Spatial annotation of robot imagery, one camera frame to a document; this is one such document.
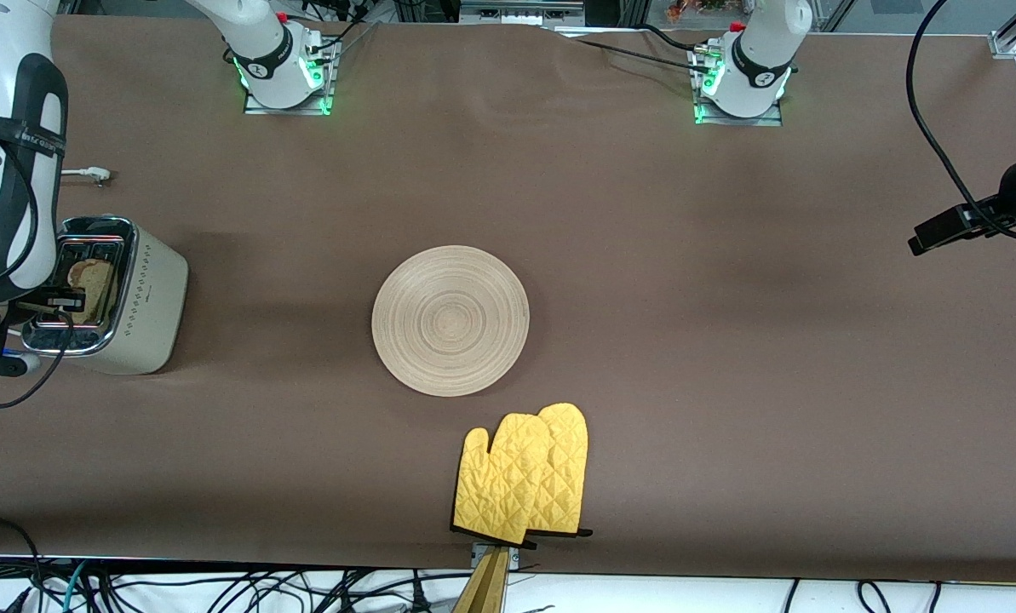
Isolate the brown table cover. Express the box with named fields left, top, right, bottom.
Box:
left=0, top=13, right=1016, bottom=584

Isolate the tangle of black cables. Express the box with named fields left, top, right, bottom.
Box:
left=90, top=569, right=474, bottom=613

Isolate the round wooden plate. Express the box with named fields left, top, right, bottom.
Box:
left=371, top=245, right=531, bottom=398

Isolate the small metal clamp bracket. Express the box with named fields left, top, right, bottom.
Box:
left=471, top=541, right=519, bottom=571

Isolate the wooden slat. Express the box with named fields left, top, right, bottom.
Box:
left=451, top=547, right=510, bottom=613

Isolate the brown bread slice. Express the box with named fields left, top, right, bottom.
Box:
left=66, top=258, right=117, bottom=326

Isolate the yellow quilted oven mitt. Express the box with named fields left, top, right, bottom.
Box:
left=451, top=413, right=553, bottom=546
left=525, top=402, right=594, bottom=539

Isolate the cream and chrome toaster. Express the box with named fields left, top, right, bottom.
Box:
left=20, top=215, right=190, bottom=375

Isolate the black arm base cable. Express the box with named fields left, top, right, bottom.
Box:
left=299, top=0, right=381, bottom=52
left=571, top=24, right=721, bottom=77

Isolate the grey metal frame rail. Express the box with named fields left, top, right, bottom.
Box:
left=459, top=0, right=588, bottom=25

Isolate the teal floor cable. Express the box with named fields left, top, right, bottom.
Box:
left=63, top=560, right=91, bottom=613

